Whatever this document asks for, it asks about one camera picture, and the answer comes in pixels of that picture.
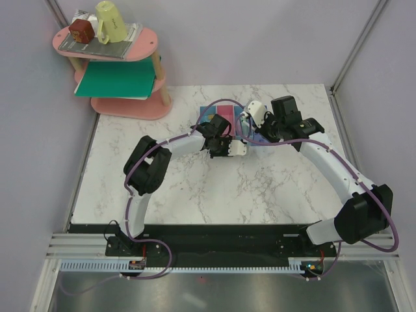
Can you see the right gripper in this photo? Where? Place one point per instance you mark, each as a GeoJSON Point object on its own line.
{"type": "Point", "coordinates": [262, 130]}

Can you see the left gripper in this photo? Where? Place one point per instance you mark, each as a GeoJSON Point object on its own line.
{"type": "Point", "coordinates": [227, 141]}

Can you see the light blue drawer bin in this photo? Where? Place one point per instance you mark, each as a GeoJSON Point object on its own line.
{"type": "Point", "coordinates": [242, 124]}

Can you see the pink drawer bin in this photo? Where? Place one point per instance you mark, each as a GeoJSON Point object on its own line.
{"type": "Point", "coordinates": [227, 112]}

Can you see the purple drawer bin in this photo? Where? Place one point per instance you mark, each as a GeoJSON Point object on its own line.
{"type": "Point", "coordinates": [256, 138]}

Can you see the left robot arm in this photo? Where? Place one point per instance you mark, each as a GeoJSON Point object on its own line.
{"type": "Point", "coordinates": [146, 168]}

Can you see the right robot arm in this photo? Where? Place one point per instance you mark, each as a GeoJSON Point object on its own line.
{"type": "Point", "coordinates": [366, 207]}

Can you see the pink wooden tiered shelf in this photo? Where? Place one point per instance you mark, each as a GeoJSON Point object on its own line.
{"type": "Point", "coordinates": [145, 48]}

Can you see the green folder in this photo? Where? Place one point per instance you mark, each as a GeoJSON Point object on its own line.
{"type": "Point", "coordinates": [130, 80]}

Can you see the grey magazine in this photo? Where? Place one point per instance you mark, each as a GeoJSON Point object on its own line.
{"type": "Point", "coordinates": [117, 50]}

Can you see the yellow mug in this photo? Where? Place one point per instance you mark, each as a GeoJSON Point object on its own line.
{"type": "Point", "coordinates": [111, 27]}

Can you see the red brown cube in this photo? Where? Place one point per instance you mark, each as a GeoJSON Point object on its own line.
{"type": "Point", "coordinates": [82, 31]}

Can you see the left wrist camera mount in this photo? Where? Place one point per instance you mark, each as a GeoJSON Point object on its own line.
{"type": "Point", "coordinates": [237, 148]}

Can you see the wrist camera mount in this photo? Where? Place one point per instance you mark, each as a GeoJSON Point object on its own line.
{"type": "Point", "coordinates": [237, 148]}
{"type": "Point", "coordinates": [255, 113]}

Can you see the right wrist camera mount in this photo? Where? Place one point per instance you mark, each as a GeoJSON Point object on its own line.
{"type": "Point", "coordinates": [255, 113]}

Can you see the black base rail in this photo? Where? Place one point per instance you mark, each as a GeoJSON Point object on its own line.
{"type": "Point", "coordinates": [218, 246]}

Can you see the white cable duct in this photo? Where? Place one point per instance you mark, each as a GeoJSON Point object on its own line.
{"type": "Point", "coordinates": [131, 266]}

